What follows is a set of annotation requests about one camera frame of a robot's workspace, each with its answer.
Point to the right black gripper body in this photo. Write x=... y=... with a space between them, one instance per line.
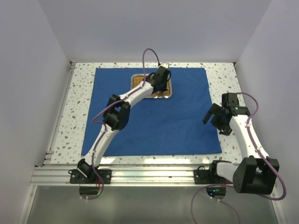
x=221 y=124

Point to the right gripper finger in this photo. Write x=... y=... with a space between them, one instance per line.
x=215 y=109
x=207 y=117

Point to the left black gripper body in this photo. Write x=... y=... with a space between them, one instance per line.
x=164 y=84

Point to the blue surgical cloth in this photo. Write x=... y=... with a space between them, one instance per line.
x=172 y=126

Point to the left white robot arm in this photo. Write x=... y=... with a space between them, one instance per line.
x=116 y=116

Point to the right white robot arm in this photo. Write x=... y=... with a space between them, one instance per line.
x=257 y=172

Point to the metal instrument tray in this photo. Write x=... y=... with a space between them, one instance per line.
x=137 y=78

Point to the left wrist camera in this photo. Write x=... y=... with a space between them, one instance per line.
x=165 y=65

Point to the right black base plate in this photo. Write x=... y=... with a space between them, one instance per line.
x=206 y=175

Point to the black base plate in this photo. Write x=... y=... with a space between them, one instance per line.
x=78 y=178
x=206 y=175

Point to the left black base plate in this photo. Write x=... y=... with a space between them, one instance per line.
x=78 y=178

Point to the aluminium mounting rail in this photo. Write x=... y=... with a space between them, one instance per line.
x=137 y=175

